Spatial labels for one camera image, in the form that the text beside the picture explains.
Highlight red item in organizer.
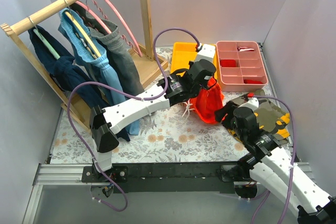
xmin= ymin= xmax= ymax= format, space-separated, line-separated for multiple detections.
xmin=219 ymin=59 xmax=237 ymax=68

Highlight pink hanger with grey shorts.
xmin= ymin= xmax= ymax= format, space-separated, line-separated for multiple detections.
xmin=76 ymin=1 xmax=111 ymax=34

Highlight floral table mat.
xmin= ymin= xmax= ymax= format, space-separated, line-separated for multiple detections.
xmin=50 ymin=46 xmax=293 ymax=164

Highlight navy blue shorts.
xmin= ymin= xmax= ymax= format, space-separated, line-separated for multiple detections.
xmin=27 ymin=25 xmax=131 ymax=142

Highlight mint green hanger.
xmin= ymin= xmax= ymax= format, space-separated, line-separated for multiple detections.
xmin=33 ymin=28 xmax=60 ymax=60

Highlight pink compartment organizer box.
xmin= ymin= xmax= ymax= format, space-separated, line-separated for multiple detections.
xmin=216 ymin=41 xmax=268 ymax=92

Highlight red white packet in organizer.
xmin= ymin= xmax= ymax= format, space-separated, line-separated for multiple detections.
xmin=237 ymin=47 xmax=255 ymax=52

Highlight empty pink hanger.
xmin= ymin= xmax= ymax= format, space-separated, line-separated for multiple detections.
xmin=104 ymin=0 xmax=142 ymax=57

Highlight grey shorts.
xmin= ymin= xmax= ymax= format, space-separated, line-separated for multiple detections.
xmin=71 ymin=3 xmax=144 ymax=96

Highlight yellow plastic bin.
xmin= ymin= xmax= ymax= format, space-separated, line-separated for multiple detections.
xmin=170 ymin=42 xmax=217 ymax=73

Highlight red cloth in organizer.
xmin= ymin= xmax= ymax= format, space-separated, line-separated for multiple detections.
xmin=243 ymin=79 xmax=264 ymax=84

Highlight orange red shorts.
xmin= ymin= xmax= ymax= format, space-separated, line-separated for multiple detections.
xmin=190 ymin=83 xmax=224 ymax=124

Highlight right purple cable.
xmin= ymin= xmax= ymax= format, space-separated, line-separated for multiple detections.
xmin=249 ymin=94 xmax=297 ymax=224

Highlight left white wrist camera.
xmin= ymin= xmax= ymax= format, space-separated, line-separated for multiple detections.
xmin=194 ymin=44 xmax=216 ymax=63

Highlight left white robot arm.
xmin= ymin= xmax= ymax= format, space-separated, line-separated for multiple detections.
xmin=90 ymin=59 xmax=216 ymax=182

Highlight yellow hanger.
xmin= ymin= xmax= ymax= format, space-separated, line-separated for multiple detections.
xmin=65 ymin=11 xmax=101 ymax=59

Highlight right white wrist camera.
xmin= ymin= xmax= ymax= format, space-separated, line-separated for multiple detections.
xmin=239 ymin=93 xmax=259 ymax=111

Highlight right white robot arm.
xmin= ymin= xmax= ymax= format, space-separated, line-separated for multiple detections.
xmin=215 ymin=99 xmax=335 ymax=223

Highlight wooden clothes rack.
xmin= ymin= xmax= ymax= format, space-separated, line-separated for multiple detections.
xmin=1 ymin=0 xmax=168 ymax=132

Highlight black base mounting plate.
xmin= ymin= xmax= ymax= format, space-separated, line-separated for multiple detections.
xmin=81 ymin=162 xmax=272 ymax=195

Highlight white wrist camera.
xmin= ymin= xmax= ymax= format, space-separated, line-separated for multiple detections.
xmin=239 ymin=93 xmax=259 ymax=111
xmin=194 ymin=44 xmax=216 ymax=63

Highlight camouflage shorts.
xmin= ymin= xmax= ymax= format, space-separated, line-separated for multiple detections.
xmin=228 ymin=89 xmax=291 ymax=143

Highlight light blue shorts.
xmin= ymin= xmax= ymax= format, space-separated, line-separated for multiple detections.
xmin=58 ymin=8 xmax=141 ymax=135

